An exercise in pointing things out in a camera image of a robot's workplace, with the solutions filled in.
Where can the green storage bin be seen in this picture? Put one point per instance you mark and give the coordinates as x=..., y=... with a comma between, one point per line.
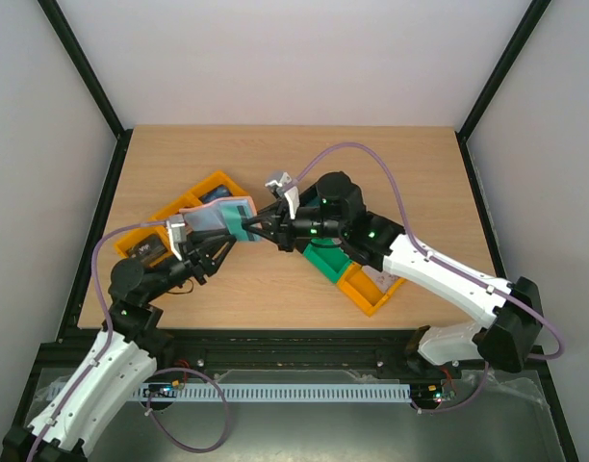
x=329, y=259

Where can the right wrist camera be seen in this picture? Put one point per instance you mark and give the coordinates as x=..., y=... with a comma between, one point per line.
x=282, y=185

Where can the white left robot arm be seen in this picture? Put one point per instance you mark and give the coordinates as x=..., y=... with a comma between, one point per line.
x=128, y=349

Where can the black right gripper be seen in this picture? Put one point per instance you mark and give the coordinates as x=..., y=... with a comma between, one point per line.
x=283, y=228

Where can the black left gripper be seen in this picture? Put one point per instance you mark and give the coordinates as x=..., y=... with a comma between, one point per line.
x=201, y=260

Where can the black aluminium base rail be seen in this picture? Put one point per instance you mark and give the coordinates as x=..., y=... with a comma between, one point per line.
x=381, y=352

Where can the pale pink card stack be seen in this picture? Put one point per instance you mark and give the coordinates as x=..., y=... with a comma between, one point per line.
x=382, y=280

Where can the white slotted cable duct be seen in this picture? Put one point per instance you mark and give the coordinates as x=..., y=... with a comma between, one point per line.
x=306, y=393

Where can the blue card stack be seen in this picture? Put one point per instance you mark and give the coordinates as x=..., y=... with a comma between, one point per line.
x=220, y=191

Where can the black storage bin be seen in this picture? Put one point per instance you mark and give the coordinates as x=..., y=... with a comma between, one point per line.
x=309, y=198

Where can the black card stack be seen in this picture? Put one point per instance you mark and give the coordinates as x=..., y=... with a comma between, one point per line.
x=150, y=251

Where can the yellow triple storage bin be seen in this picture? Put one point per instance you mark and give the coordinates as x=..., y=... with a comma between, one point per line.
x=189, y=199

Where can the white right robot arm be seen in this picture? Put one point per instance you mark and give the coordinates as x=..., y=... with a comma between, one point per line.
x=505, y=317

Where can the yellow single storage bin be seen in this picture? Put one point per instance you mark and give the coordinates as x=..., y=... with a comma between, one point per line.
x=356, y=286

